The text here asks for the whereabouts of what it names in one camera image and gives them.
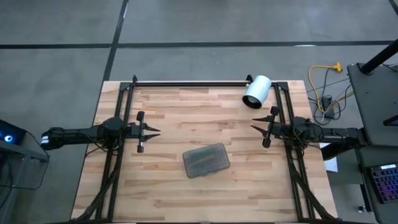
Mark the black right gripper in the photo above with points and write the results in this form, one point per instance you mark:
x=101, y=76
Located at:
x=275, y=127

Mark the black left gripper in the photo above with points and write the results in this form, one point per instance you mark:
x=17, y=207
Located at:
x=138, y=130

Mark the clear hinged plastic supply box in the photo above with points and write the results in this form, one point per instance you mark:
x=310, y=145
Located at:
x=206, y=160

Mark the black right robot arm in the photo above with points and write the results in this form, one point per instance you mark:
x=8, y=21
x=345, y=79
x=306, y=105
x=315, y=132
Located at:
x=329, y=132

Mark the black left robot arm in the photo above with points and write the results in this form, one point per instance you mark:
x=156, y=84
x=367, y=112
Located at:
x=81, y=133

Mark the white cylindrical desk lamp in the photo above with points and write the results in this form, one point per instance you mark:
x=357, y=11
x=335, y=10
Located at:
x=258, y=88

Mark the white paper sheet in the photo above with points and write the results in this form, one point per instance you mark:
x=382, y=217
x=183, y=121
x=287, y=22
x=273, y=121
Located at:
x=331, y=163

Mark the black framed side desk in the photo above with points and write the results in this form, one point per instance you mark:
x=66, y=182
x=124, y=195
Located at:
x=37, y=157

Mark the grey equipment cart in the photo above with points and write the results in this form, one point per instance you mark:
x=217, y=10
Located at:
x=376, y=93

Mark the black slanted pole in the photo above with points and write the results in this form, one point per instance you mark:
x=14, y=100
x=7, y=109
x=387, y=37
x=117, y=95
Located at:
x=381, y=56

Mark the blue backlit keyboard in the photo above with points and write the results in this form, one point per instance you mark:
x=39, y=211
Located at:
x=387, y=183

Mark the black computer with blue light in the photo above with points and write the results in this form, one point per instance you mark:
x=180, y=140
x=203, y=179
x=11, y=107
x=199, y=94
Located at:
x=12, y=133

